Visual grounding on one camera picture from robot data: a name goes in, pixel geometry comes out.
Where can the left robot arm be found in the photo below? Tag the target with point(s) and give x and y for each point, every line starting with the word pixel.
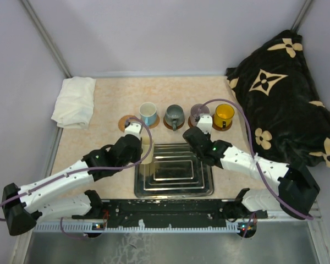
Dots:
pixel 26 206

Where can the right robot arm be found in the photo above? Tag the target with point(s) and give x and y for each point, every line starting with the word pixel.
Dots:
pixel 290 187

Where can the metal tray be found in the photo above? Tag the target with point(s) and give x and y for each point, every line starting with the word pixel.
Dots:
pixel 174 172

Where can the black floral blanket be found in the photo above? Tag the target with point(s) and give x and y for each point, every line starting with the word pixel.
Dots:
pixel 274 87

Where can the dark wooden coaster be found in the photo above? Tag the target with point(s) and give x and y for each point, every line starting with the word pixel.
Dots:
pixel 221 124
pixel 167 126
pixel 190 123

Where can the purple cup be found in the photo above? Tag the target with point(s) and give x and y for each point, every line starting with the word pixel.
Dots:
pixel 195 110

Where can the cream yellow cup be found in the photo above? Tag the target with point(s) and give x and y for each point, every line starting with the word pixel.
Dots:
pixel 148 146

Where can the white folded cloth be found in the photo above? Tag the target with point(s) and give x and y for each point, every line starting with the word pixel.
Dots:
pixel 74 105

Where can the woven coaster frilled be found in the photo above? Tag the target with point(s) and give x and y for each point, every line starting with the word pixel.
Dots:
pixel 124 122

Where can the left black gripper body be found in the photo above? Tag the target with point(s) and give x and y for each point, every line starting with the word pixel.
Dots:
pixel 136 158

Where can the aluminium frame rail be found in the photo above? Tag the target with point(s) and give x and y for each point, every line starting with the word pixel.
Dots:
pixel 96 226

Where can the dark wooden coaster front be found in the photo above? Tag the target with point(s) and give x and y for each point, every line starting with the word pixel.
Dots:
pixel 190 123

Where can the grey cup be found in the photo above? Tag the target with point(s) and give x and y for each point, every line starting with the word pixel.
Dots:
pixel 174 116

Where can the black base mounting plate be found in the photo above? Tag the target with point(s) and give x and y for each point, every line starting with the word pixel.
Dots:
pixel 181 213

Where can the woven coaster smooth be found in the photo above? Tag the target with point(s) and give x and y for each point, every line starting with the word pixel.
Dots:
pixel 156 122

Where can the white cup blue handle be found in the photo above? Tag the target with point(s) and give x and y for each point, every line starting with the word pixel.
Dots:
pixel 148 113

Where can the dark wooden coaster back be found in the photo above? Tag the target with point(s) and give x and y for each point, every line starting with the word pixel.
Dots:
pixel 167 126

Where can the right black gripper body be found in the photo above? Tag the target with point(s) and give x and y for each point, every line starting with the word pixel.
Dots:
pixel 199 154

